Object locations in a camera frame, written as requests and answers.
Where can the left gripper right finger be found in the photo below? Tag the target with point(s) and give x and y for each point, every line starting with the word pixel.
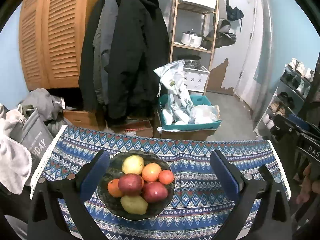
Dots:
pixel 240 190

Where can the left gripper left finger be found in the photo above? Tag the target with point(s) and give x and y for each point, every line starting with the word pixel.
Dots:
pixel 78 188

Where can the red apple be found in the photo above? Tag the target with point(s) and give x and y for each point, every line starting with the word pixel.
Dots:
pixel 154 192
pixel 130 184

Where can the small orange tangerine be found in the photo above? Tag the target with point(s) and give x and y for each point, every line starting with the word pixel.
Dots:
pixel 166 177

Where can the person right hand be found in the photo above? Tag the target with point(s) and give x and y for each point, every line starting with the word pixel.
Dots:
pixel 308 186

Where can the large orange left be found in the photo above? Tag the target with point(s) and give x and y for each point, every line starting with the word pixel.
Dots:
pixel 113 188

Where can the large orange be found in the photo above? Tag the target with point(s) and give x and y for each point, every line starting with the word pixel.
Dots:
pixel 151 171
pixel 113 188

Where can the blue patterned tablecloth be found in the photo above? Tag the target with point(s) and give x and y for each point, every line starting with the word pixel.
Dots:
pixel 199 206

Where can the white knitted cloth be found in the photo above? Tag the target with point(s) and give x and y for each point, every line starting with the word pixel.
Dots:
pixel 16 161

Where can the shoe rack with shoes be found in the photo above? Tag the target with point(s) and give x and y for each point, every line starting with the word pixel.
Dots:
pixel 288 98

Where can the dark scalloped fruit bowl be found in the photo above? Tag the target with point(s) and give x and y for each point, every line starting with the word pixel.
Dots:
pixel 114 171

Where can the yellow pear lower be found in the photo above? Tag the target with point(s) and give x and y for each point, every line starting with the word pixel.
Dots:
pixel 134 205

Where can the cardboard box under bin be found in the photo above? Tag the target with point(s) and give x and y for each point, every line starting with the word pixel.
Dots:
pixel 199 135

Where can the grey fabric storage bag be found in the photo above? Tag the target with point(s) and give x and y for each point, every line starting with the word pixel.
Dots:
pixel 33 134

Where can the brown cardboard box left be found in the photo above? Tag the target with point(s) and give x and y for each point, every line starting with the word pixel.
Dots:
pixel 83 119

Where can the large orange right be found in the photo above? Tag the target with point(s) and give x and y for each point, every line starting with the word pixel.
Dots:
pixel 151 171

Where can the red apple in bowl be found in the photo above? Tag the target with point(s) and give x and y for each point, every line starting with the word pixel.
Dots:
pixel 154 192

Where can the clear plastic bag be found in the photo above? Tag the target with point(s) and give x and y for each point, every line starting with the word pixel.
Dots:
pixel 204 114

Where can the grey crumpled clothing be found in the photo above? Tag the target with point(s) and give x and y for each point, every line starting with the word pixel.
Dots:
pixel 48 106

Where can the teal plastic bin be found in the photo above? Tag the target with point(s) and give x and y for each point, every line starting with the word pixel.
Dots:
pixel 190 124

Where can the white rice bag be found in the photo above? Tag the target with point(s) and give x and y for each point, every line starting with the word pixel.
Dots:
pixel 179 104

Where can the white patterned storage box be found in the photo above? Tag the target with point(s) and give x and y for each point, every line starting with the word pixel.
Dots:
pixel 195 79

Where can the black hanging coats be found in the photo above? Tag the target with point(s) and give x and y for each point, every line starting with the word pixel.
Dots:
pixel 125 42

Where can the white cooking pot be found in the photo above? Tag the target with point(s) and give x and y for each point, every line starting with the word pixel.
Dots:
pixel 191 38

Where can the wooden louvered cabinet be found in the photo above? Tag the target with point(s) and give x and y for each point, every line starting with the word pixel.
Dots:
pixel 51 35

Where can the wooden shelf rack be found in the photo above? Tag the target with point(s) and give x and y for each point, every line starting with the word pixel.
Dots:
pixel 201 17

